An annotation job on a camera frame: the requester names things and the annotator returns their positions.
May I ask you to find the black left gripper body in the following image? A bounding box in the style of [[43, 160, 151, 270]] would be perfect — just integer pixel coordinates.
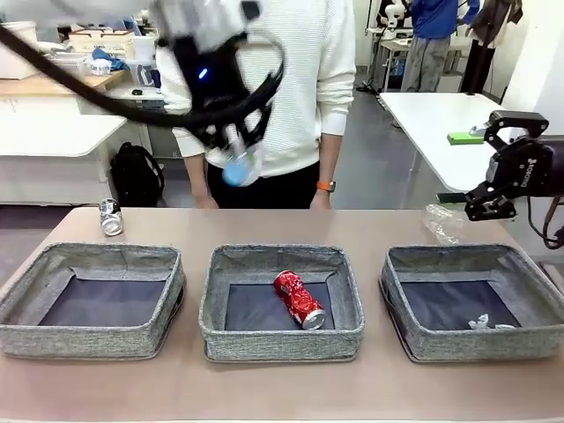
[[168, 31, 249, 149]]

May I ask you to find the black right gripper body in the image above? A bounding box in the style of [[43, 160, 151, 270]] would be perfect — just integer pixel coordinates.
[[486, 135, 564, 200]]

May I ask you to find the clear plastic water bottle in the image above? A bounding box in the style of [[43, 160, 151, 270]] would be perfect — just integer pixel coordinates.
[[221, 131, 262, 189]]

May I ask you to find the crushed silver can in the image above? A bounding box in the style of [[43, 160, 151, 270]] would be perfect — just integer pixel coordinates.
[[98, 197, 123, 238]]

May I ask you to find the crushed red soda can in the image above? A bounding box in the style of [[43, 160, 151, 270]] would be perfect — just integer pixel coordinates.
[[273, 269, 328, 331]]

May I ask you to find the person's right forearm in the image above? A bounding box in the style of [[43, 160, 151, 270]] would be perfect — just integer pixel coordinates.
[[182, 152, 209, 197]]

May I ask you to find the person's left forearm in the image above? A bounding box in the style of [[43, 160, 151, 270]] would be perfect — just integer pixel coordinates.
[[313, 131, 345, 184]]

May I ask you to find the person's right hand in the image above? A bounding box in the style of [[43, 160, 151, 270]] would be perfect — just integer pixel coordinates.
[[192, 192, 220, 210]]

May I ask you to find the person's left hand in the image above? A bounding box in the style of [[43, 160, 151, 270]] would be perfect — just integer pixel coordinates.
[[308, 189, 333, 211]]

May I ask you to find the white shelf desk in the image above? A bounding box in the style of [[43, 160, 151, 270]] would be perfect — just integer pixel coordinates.
[[104, 84, 177, 160]]

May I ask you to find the person in dark clothes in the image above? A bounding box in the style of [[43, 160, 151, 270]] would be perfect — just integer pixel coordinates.
[[460, 0, 524, 93]]

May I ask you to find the person in white sweater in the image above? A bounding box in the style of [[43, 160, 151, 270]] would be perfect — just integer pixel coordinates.
[[159, 0, 358, 211]]

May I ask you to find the black backpack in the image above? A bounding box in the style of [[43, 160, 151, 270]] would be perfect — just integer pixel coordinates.
[[108, 141, 166, 208]]

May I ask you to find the blue cloth bag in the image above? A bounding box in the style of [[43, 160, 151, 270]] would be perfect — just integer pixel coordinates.
[[89, 47, 130, 75]]

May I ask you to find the cream cardboard box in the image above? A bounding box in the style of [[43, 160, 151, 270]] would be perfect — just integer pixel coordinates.
[[68, 29, 136, 56]]

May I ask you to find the person in blue jacket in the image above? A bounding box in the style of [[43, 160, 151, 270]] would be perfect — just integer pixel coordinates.
[[399, 0, 479, 93]]

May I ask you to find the clear plastic bin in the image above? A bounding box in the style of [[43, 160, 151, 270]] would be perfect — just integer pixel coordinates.
[[41, 52, 92, 78]]

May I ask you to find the grey fabric basket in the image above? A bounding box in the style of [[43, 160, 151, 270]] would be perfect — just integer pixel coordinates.
[[197, 243, 367, 364], [0, 241, 187, 360], [378, 242, 564, 364]]

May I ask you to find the white background workbench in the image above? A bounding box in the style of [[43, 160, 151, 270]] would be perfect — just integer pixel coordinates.
[[365, 26, 464, 92]]

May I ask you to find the low white desk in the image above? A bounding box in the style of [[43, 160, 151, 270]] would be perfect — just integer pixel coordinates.
[[0, 113, 129, 206]]

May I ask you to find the wooden top desk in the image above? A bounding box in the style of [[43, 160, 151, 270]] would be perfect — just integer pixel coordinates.
[[0, 68, 129, 100]]

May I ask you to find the white storage box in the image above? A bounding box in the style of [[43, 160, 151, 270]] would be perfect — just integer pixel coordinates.
[[0, 20, 39, 81]]

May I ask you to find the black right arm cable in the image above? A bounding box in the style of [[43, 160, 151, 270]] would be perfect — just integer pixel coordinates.
[[526, 196, 564, 251]]

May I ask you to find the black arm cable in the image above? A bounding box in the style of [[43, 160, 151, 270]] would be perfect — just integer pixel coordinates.
[[0, 24, 286, 142], [526, 196, 564, 251]]

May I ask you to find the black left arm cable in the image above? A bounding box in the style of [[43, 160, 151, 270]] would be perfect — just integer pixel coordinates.
[[0, 24, 286, 142]]

